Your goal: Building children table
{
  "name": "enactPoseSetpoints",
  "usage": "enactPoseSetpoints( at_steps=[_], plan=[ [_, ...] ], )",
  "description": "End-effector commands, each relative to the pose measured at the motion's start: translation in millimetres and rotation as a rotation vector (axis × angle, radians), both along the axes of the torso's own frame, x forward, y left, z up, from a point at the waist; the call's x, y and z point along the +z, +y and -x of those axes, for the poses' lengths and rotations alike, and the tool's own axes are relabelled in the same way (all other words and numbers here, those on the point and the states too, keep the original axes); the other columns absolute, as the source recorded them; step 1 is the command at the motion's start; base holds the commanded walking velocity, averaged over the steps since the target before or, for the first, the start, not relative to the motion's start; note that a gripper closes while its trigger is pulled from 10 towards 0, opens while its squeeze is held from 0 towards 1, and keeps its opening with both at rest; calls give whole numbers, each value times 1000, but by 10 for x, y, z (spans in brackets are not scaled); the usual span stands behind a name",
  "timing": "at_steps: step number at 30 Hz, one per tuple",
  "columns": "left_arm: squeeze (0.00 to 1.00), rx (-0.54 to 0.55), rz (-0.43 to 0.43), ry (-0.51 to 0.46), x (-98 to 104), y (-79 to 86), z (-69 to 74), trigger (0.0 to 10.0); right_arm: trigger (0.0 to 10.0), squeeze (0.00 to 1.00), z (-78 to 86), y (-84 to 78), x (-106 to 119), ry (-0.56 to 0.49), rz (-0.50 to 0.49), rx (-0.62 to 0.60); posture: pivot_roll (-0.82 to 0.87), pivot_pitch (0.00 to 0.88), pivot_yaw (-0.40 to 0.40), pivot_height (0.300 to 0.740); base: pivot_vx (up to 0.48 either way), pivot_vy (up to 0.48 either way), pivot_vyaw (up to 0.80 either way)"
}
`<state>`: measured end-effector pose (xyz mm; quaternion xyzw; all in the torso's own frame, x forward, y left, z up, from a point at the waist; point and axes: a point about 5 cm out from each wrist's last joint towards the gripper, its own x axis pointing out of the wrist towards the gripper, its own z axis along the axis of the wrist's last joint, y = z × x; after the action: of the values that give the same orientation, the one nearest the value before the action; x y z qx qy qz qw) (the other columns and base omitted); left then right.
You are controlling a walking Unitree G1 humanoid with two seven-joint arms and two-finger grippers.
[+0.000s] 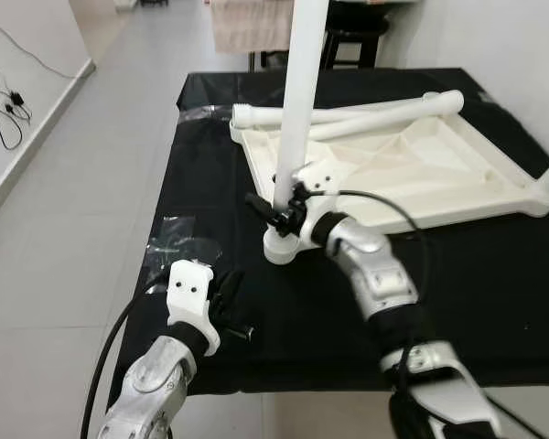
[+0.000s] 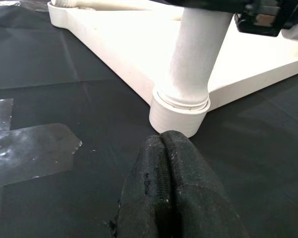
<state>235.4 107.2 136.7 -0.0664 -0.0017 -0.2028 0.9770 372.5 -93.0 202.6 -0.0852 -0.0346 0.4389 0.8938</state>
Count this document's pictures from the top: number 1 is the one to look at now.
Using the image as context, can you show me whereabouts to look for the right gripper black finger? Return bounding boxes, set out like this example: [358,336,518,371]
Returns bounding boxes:
[245,192,289,230]

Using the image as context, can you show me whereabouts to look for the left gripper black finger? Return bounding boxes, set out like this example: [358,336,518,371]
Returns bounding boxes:
[215,267,246,303]

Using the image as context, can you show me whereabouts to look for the white plastic table top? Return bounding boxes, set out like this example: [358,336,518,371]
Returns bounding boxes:
[231,101,549,266]

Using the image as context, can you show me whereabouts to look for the black tablecloth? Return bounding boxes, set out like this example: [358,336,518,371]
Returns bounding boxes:
[110,69,549,396]

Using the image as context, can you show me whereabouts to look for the crumpled clear tape patch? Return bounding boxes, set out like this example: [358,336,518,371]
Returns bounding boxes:
[146,217,222,271]

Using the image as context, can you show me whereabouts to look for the clear tape strip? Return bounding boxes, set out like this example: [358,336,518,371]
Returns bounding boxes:
[178,105,234,124]

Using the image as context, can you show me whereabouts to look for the beige fringed cloth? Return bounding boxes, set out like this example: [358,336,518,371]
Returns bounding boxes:
[209,0,294,54]

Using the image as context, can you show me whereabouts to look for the black round stool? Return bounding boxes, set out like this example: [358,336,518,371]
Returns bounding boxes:
[322,0,390,70]

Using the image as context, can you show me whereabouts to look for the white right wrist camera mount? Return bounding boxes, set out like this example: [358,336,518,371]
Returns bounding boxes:
[291,163,339,246]

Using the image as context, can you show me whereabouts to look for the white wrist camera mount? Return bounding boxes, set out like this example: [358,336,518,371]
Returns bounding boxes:
[291,163,339,246]
[167,261,222,358]

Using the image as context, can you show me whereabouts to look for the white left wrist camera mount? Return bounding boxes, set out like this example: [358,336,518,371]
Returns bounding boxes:
[167,261,222,358]

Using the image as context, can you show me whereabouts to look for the long black wall cable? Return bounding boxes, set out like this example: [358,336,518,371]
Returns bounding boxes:
[0,14,92,81]

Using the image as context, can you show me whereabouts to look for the black charger cable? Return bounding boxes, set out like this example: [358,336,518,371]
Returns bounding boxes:
[0,41,33,152]

